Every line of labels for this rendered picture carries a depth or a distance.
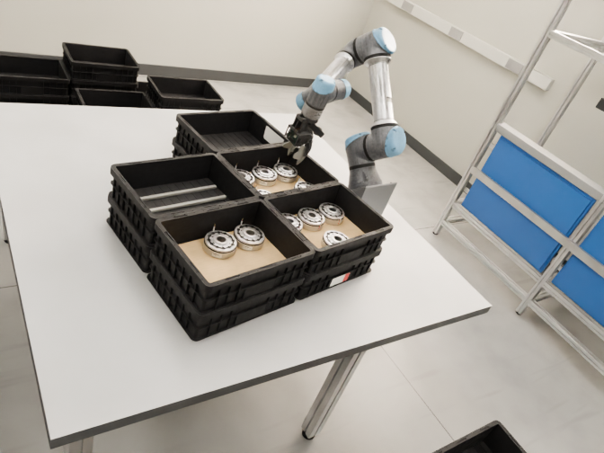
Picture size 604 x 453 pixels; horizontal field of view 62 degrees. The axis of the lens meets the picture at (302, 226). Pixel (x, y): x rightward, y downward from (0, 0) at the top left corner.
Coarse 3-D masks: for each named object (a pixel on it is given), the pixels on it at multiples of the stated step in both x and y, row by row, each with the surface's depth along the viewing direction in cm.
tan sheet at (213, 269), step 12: (264, 240) 168; (192, 252) 152; (204, 252) 154; (240, 252) 159; (252, 252) 161; (264, 252) 163; (276, 252) 165; (204, 264) 150; (216, 264) 151; (228, 264) 153; (240, 264) 154; (252, 264) 156; (264, 264) 158; (204, 276) 146; (216, 276) 147; (228, 276) 149
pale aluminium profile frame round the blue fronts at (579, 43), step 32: (544, 32) 292; (512, 96) 312; (480, 160) 340; (448, 224) 364; (480, 224) 342; (544, 224) 301; (480, 256) 343; (512, 256) 323; (576, 256) 287; (512, 288) 326; (544, 288) 307; (544, 320) 309
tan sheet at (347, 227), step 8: (296, 216) 185; (344, 216) 195; (328, 224) 187; (344, 224) 191; (352, 224) 192; (304, 232) 178; (312, 232) 180; (320, 232) 182; (344, 232) 186; (352, 232) 188; (360, 232) 190; (312, 240) 176; (320, 240) 177
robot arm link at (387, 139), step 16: (368, 32) 208; (384, 32) 204; (368, 48) 206; (384, 48) 203; (368, 64) 208; (384, 64) 206; (384, 80) 205; (384, 96) 205; (384, 112) 204; (384, 128) 202; (400, 128) 204; (368, 144) 207; (384, 144) 202; (400, 144) 204
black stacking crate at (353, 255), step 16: (320, 192) 188; (336, 192) 196; (288, 208) 181; (352, 208) 192; (368, 224) 188; (384, 224) 182; (384, 240) 182; (336, 256) 166; (352, 256) 173; (304, 272) 161
